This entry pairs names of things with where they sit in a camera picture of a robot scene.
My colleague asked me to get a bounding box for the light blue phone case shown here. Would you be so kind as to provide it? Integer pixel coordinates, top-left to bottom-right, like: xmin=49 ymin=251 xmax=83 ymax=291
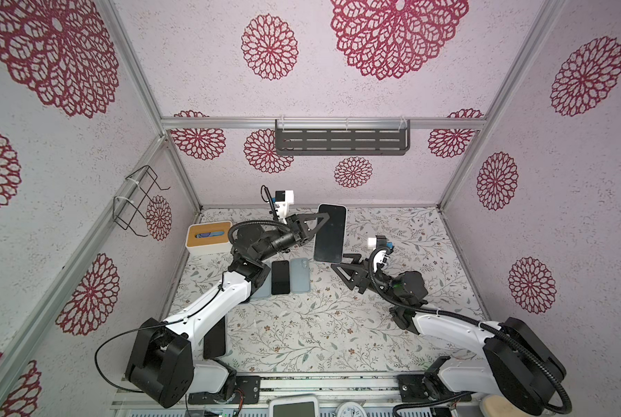
xmin=289 ymin=258 xmax=311 ymax=294
xmin=250 ymin=276 xmax=271 ymax=302

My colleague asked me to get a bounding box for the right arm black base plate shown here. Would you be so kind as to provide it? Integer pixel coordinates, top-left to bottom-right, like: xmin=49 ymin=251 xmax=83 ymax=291
xmin=397 ymin=373 xmax=472 ymax=403

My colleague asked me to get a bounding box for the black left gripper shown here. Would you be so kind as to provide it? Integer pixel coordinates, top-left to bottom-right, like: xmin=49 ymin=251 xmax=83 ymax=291
xmin=257 ymin=214 xmax=329 ymax=264

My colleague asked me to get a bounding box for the white digital display device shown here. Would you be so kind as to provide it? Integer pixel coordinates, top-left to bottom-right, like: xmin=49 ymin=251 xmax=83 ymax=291
xmin=269 ymin=394 xmax=320 ymax=417

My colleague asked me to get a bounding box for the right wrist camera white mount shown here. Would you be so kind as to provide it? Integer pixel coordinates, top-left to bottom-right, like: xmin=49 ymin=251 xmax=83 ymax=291
xmin=367 ymin=236 xmax=394 ymax=272

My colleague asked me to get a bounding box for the beige sponge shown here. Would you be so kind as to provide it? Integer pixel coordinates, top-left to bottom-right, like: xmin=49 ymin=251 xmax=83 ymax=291
xmin=479 ymin=395 xmax=526 ymax=417

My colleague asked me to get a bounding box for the black phone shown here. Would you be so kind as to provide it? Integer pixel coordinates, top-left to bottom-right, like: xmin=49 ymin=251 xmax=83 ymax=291
xmin=313 ymin=204 xmax=348 ymax=263
xmin=203 ymin=317 xmax=227 ymax=360
xmin=271 ymin=261 xmax=291 ymax=295

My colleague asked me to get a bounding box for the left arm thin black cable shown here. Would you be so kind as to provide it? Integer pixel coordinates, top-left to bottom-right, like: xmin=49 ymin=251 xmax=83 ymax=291
xmin=93 ymin=184 xmax=291 ymax=394

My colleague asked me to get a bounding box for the white box with wooden top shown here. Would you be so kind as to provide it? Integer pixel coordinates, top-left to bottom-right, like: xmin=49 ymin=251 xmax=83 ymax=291
xmin=185 ymin=222 xmax=232 ymax=256

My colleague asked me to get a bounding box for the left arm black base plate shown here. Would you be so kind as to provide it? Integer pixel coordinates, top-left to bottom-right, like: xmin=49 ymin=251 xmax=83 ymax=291
xmin=188 ymin=375 xmax=262 ymax=406

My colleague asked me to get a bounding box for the round white dial timer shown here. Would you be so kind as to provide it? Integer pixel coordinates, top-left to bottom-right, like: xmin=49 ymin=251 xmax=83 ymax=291
xmin=335 ymin=401 xmax=368 ymax=417

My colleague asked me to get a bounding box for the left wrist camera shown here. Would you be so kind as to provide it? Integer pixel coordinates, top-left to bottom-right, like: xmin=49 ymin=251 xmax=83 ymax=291
xmin=273 ymin=190 xmax=295 ymax=222

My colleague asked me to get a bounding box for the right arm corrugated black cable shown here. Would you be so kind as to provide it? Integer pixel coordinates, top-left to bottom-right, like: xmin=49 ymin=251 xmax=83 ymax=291
xmin=367 ymin=244 xmax=573 ymax=417

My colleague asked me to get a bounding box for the black wire wall basket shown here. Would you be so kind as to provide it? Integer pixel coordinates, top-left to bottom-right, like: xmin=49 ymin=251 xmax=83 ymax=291
xmin=112 ymin=164 xmax=171 ymax=238

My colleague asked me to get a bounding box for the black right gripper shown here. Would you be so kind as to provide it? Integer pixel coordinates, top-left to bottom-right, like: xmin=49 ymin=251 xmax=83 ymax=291
xmin=336 ymin=254 xmax=404 ymax=309

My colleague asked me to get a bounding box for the grey wall shelf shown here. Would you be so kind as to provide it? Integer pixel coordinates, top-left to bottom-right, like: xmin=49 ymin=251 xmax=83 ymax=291
xmin=274 ymin=120 xmax=410 ymax=156

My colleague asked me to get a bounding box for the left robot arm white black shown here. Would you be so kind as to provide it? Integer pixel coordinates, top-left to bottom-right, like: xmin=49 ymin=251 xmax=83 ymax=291
xmin=124 ymin=213 xmax=329 ymax=408

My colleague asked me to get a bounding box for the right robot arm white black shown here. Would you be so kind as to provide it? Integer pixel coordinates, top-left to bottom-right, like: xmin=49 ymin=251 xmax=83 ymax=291
xmin=331 ymin=248 xmax=573 ymax=416

